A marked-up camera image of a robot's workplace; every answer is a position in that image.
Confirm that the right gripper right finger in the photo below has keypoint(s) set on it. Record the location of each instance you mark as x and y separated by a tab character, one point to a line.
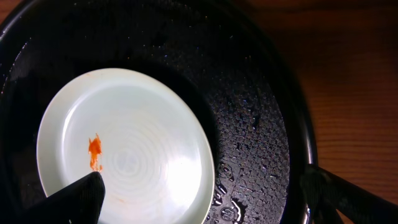
327	195

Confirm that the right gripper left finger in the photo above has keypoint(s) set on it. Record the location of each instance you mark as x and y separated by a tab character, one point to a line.
79	202

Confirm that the black round tray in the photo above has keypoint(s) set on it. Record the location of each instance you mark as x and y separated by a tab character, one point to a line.
208	52

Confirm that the light green plate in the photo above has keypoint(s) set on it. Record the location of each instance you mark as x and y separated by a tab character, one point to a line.
144	140

